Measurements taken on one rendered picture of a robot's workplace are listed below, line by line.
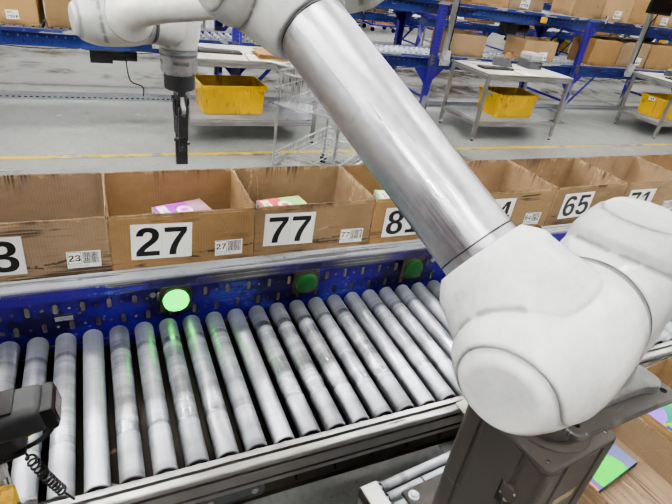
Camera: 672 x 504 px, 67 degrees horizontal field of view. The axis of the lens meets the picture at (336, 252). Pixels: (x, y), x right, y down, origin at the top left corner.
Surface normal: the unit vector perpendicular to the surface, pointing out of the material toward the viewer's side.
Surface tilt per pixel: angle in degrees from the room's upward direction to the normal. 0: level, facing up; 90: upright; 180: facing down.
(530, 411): 97
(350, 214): 91
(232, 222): 90
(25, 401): 8
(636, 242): 51
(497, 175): 90
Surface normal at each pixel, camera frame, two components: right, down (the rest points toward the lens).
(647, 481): 0.14, -0.85
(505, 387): -0.64, 0.41
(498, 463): -0.87, 0.15
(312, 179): 0.38, 0.51
